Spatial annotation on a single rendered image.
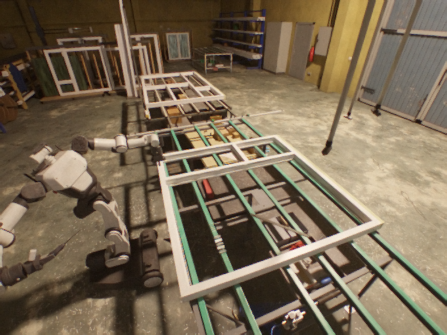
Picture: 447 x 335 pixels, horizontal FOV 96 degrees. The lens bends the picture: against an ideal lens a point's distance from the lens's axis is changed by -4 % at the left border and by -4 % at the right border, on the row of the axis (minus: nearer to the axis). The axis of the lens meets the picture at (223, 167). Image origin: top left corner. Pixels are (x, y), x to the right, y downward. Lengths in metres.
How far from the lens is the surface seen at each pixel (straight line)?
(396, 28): 7.80
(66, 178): 1.68
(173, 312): 2.30
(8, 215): 1.66
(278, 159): 2.31
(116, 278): 2.40
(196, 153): 2.37
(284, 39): 10.88
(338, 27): 8.61
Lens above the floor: 2.12
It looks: 35 degrees down
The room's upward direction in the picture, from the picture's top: straight up
